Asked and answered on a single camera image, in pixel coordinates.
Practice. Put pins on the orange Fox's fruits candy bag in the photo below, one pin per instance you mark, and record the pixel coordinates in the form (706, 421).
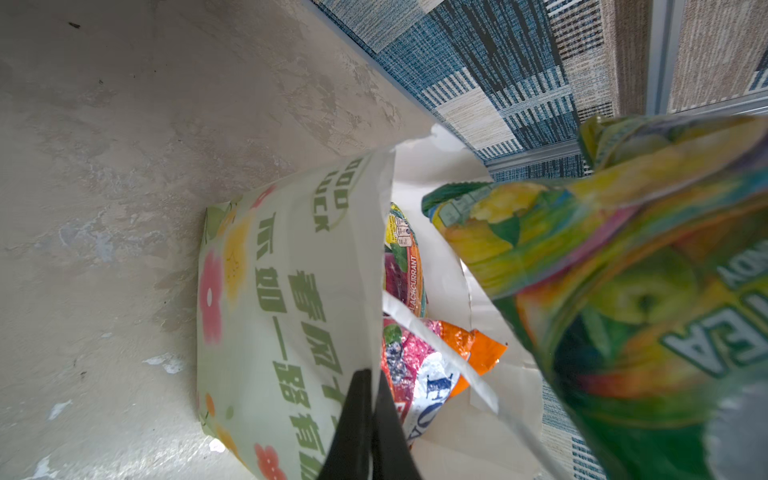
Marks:
(404, 276)

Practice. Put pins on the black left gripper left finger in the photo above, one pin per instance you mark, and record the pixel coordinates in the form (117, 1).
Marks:
(349, 456)

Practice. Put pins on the green Fox's spring tea bag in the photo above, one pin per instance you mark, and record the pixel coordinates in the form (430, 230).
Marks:
(639, 290)

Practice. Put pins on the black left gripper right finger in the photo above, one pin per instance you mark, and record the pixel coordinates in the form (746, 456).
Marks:
(391, 456)

